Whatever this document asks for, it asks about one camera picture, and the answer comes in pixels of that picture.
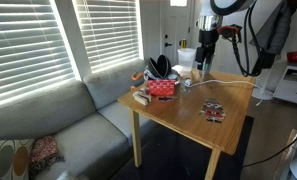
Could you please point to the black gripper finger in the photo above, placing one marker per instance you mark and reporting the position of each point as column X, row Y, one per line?
column 200, row 55
column 209, row 60

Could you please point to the white cabinet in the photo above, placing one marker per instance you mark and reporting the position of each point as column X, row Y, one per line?
column 293, row 85

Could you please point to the dark rug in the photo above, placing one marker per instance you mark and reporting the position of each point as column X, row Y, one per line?
column 174, row 156

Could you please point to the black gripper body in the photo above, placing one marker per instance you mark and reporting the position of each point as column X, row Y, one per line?
column 208, row 38

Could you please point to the red object on cabinet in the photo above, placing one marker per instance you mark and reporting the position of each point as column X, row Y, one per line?
column 296, row 56

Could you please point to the wooden table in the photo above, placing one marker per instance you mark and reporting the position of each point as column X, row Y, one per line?
column 188, row 113

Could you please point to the white charger plug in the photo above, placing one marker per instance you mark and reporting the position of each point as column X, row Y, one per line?
column 187, row 82

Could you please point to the grey sofa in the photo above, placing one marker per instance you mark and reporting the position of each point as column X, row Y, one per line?
column 71, row 133

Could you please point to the red patterned cloth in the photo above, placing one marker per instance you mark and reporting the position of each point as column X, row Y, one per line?
column 44, row 151

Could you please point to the white fan stand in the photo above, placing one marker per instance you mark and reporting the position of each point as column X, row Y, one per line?
column 263, row 93

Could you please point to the white door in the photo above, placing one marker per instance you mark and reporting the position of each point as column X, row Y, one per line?
column 176, row 23

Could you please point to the red woven basket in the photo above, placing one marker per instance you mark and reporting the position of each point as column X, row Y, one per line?
column 161, row 87

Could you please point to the colourful patterned cushion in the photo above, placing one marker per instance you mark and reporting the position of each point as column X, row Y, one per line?
column 6, row 160

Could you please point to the yellow object by door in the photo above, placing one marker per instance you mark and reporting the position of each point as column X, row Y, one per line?
column 183, row 43

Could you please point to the light wooden block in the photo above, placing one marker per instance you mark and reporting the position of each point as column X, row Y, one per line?
column 140, row 98

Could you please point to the wide white window blind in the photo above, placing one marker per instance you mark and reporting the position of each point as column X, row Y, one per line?
column 24, row 46

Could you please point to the narrow white window blind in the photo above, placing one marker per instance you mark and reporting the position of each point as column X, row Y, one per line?
column 109, row 31

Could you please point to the translucent plastic container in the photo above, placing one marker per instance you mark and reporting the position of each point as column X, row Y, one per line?
column 186, row 58

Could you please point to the grey hanging jacket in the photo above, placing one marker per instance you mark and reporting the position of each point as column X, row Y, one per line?
column 274, row 28

